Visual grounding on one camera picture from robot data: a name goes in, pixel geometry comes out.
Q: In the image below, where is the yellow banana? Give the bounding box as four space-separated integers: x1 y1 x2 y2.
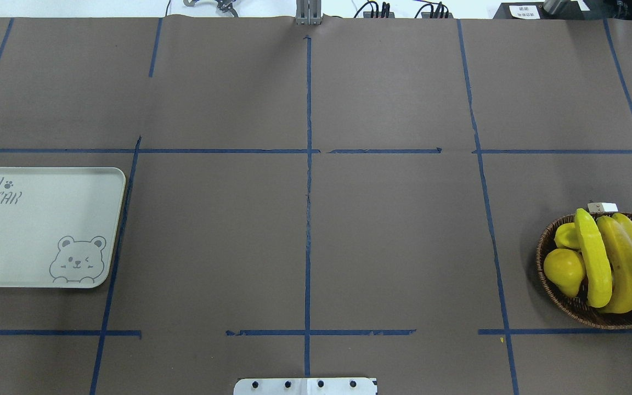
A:
574 208 613 308
596 213 632 313

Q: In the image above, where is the white basket tag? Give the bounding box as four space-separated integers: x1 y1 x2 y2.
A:
587 202 619 215

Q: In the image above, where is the brown wicker basket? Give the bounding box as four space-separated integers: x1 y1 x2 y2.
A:
534 213 632 330

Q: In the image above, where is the yellow lemon-shaped fruit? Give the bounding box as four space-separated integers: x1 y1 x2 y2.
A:
554 222 581 251

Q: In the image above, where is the yellow pear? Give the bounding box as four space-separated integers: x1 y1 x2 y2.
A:
543 248 586 298

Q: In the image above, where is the cream bear-print tray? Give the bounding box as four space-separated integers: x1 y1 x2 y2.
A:
0 167 126 289

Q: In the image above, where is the aluminium frame post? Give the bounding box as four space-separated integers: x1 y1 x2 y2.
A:
295 0 323 25

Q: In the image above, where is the white mount base plate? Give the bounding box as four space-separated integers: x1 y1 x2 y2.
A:
233 377 379 394

